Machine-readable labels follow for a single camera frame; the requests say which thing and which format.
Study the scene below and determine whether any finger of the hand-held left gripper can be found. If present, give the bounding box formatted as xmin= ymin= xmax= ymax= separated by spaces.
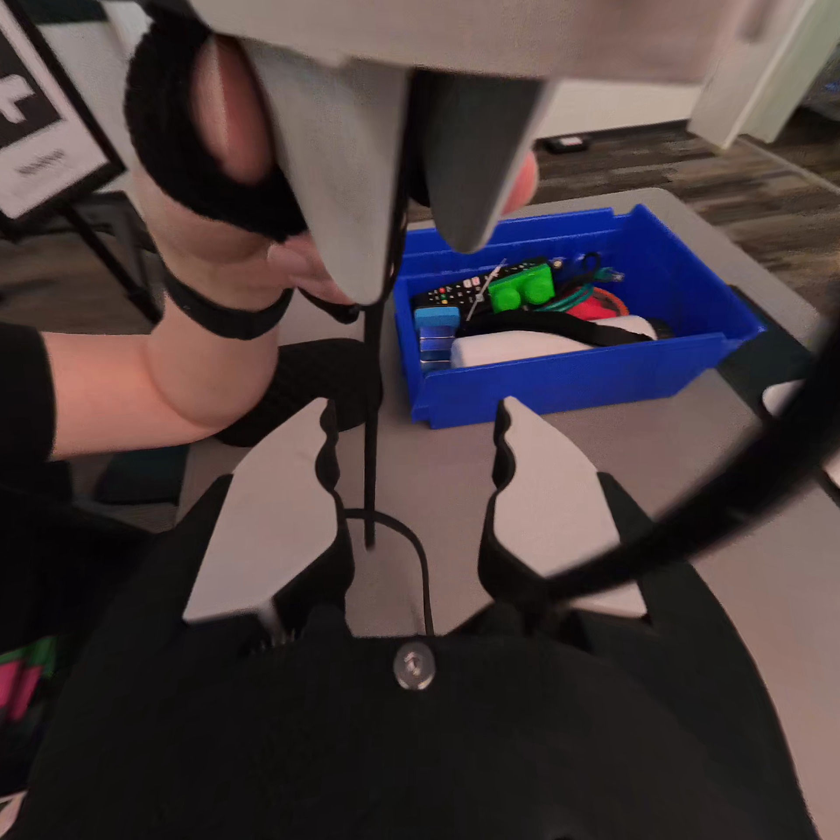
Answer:
xmin=243 ymin=39 xmax=413 ymax=307
xmin=416 ymin=69 xmax=549 ymax=256

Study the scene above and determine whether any white cable tie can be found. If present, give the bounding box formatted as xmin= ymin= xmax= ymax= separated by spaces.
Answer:
xmin=466 ymin=259 xmax=509 ymax=322

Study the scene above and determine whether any black remote control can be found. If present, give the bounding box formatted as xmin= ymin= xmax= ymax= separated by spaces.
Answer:
xmin=412 ymin=258 xmax=549 ymax=309

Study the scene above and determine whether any black rolling sign stand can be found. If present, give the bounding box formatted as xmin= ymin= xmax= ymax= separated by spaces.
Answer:
xmin=0 ymin=0 xmax=164 ymax=324

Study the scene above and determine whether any person's left hand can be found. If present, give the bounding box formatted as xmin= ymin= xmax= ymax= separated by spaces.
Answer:
xmin=131 ymin=36 xmax=540 ymax=309

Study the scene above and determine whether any blue plastic bin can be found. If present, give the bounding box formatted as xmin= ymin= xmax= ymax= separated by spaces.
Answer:
xmin=392 ymin=203 xmax=767 ymax=431

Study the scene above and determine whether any white and black roll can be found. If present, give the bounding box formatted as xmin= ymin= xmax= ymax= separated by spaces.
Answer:
xmin=449 ymin=314 xmax=673 ymax=370

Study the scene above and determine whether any red toy piece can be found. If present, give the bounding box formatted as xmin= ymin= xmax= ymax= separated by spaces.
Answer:
xmin=564 ymin=289 xmax=631 ymax=322

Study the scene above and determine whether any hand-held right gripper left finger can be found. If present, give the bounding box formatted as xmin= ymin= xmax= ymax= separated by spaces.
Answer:
xmin=182 ymin=398 xmax=357 ymax=643

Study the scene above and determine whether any person's left forearm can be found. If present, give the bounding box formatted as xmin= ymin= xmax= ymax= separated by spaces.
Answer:
xmin=42 ymin=302 xmax=283 ymax=460

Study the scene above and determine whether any document display board with stand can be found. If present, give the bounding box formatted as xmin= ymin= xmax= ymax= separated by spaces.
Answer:
xmin=761 ymin=379 xmax=840 ymax=490

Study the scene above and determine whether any black table cable cover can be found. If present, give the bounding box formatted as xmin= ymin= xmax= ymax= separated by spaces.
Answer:
xmin=715 ymin=315 xmax=821 ymax=408

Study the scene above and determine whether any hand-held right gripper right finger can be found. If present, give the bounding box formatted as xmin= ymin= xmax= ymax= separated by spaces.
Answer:
xmin=476 ymin=395 xmax=649 ymax=643

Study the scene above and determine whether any bundle of coloured wires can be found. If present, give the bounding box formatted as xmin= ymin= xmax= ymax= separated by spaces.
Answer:
xmin=541 ymin=252 xmax=632 ymax=316

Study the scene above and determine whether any black mesh wrist rest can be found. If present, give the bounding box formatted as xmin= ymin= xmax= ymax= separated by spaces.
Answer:
xmin=213 ymin=338 xmax=385 ymax=448

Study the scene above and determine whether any short green toy block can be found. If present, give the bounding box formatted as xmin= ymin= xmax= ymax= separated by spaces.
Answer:
xmin=487 ymin=266 xmax=557 ymax=315

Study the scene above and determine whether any black cable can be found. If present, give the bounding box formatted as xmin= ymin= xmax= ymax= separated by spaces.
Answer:
xmin=341 ymin=197 xmax=840 ymax=636

